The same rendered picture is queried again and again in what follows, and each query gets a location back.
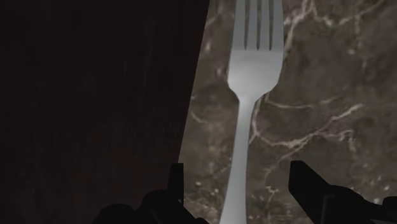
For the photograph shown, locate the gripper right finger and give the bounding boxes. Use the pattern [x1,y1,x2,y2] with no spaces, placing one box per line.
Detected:
[288,160,397,224]

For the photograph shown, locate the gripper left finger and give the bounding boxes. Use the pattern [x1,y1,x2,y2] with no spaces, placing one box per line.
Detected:
[92,162,209,224]

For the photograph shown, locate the silver metal fork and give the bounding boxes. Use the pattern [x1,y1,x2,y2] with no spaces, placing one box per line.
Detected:
[218,0,285,224]

